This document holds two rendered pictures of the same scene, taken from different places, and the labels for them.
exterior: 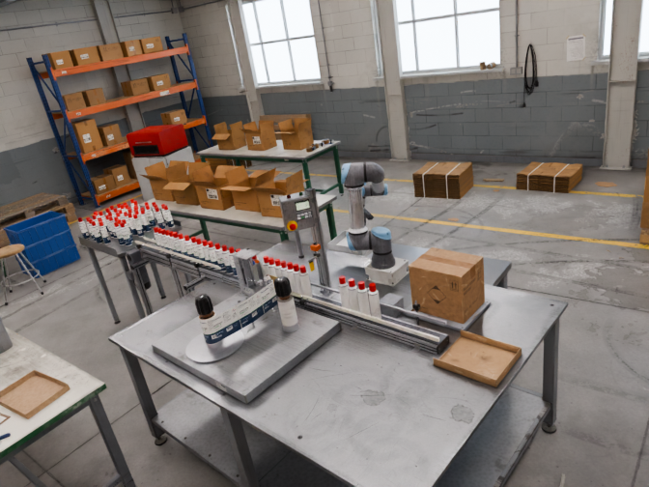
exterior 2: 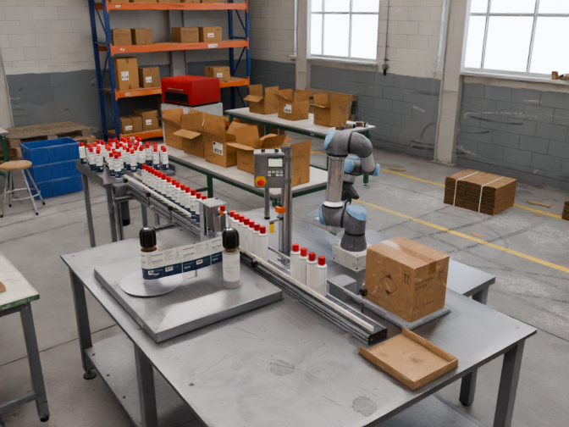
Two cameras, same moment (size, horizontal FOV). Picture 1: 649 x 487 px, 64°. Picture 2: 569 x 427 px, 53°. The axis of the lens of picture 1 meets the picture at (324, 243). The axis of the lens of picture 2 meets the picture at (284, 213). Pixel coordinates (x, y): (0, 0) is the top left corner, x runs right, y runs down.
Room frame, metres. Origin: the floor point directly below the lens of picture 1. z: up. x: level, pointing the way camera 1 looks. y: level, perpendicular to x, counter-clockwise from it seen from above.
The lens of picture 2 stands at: (-0.14, -0.40, 2.19)
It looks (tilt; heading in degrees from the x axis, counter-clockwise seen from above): 20 degrees down; 9
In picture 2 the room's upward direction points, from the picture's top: straight up
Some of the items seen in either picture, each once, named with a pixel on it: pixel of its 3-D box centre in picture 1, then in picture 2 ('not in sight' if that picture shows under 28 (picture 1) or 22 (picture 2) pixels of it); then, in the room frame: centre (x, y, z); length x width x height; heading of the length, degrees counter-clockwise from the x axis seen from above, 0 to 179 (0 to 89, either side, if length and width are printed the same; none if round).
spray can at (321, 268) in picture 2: (374, 301); (321, 276); (2.30, -0.20, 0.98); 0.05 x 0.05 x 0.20
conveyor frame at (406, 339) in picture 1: (316, 303); (269, 269); (2.60, 0.10, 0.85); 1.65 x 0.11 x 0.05; 45
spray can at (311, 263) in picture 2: (363, 300); (312, 272); (2.34, -0.15, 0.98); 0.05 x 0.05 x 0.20
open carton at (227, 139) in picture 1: (230, 135); (263, 98); (7.85, 1.13, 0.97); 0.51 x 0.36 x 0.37; 142
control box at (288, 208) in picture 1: (297, 212); (269, 169); (2.74, 0.12, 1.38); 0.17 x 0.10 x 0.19; 100
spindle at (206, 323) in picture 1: (208, 320); (149, 254); (2.31, 0.65, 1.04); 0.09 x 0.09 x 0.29
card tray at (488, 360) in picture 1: (477, 356); (407, 356); (1.90, -0.60, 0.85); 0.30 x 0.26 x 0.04; 45
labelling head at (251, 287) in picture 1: (251, 272); (214, 223); (2.84, 0.47, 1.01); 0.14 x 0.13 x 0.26; 45
